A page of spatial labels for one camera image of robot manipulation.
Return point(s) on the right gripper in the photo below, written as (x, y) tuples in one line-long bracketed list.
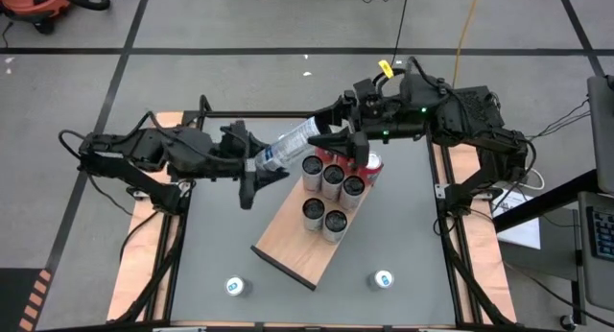
[(384, 118)]

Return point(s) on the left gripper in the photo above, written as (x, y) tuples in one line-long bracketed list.
[(230, 161)]

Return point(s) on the red Fanta soda can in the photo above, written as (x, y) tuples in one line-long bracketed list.
[(323, 155), (346, 163), (373, 171)]

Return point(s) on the white Celsius Peach Vibe can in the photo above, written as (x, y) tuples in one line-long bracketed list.
[(313, 171), (333, 178), (353, 190)]

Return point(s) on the blue silver Red Bull can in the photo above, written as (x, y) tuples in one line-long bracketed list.
[(235, 286), (381, 279)]

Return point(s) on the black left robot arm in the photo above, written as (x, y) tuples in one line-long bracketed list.
[(192, 149)]

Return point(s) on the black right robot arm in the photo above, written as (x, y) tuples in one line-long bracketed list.
[(479, 121)]

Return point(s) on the wooden table side board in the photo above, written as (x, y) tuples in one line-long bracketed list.
[(139, 255), (484, 274)]

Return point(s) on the white paper sheet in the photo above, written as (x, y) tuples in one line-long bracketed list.
[(525, 233)]

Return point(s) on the black diagonal bar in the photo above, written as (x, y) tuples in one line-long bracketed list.
[(561, 195)]

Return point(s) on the grey computer monitor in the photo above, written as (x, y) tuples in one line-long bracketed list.
[(602, 130)]

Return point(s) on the orange shop vacuum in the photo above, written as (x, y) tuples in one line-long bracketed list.
[(33, 3)]

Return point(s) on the black orange striped floor mat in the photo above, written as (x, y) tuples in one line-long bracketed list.
[(14, 298)]

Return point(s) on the black keyboard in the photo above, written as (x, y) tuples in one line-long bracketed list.
[(602, 233)]

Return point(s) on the grey metal cart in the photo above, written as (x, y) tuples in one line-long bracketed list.
[(595, 284)]

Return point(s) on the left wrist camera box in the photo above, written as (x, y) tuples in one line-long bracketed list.
[(235, 130)]

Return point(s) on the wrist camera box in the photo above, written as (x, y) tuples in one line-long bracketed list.
[(367, 89), (235, 130)]

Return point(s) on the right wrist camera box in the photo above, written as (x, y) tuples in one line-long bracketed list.
[(367, 89)]

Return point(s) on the black aluminium table frame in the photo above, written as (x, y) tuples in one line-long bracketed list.
[(264, 114)]

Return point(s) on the silver rail bracket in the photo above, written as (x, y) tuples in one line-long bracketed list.
[(439, 190), (184, 187)]

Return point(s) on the wooden shelf with black frame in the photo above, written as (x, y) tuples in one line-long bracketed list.
[(288, 245)]

